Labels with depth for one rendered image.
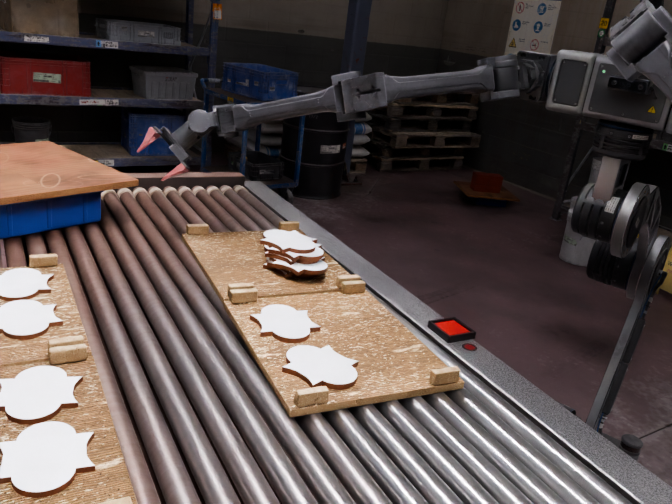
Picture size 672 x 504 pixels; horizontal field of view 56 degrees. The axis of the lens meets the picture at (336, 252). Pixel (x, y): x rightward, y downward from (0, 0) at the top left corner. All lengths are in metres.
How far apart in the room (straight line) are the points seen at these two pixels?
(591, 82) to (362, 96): 0.60
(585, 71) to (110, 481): 1.41
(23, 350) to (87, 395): 0.19
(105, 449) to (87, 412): 0.10
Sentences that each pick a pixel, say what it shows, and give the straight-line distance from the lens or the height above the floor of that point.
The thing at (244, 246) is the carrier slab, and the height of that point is 0.94.
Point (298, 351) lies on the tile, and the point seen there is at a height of 0.95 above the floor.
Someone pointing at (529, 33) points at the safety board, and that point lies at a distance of 7.23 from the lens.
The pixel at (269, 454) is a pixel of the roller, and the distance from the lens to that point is 1.01.
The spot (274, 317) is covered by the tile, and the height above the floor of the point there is 0.95.
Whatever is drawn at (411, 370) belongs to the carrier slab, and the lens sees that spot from 1.23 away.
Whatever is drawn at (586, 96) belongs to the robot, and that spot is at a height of 1.42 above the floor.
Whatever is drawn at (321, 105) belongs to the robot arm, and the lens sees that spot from 1.56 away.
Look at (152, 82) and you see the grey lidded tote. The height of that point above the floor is 0.78.
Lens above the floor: 1.55
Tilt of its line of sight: 21 degrees down
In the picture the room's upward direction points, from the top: 8 degrees clockwise
